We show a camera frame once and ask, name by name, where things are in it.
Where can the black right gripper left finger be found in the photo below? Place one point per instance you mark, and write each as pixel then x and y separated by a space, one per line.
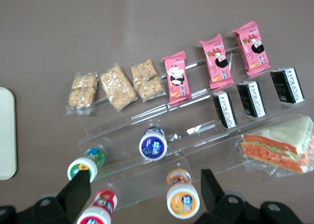
pixel 73 194

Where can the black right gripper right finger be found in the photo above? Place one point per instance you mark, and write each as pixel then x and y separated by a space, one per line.
pixel 213 197

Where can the green-capped yogurt bottle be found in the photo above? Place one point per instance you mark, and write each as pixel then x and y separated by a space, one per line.
pixel 94 157

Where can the cream plastic tray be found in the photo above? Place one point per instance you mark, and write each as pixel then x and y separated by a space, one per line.
pixel 7 133

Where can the red lid yogurt cup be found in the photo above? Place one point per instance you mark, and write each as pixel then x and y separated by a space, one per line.
pixel 103 204

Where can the orange-capped yogurt bottle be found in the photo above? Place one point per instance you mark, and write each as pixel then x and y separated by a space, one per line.
pixel 182 202

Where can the blue lid yogurt cup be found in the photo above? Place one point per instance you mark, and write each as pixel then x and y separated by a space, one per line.
pixel 153 148

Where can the wrapped triangle sandwich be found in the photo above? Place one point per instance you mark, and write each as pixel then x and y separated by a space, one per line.
pixel 282 143

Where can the black snack packet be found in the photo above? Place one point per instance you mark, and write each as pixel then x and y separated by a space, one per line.
pixel 287 85
pixel 225 109
pixel 251 99

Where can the clear acrylic tiered shelf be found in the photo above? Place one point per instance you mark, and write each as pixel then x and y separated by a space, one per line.
pixel 157 125

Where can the rice cracker pack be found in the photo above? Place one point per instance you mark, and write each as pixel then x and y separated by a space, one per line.
pixel 82 93
pixel 118 87
pixel 147 80

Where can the pink snack packet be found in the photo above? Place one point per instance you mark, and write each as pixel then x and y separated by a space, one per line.
pixel 252 49
pixel 177 79
pixel 217 62

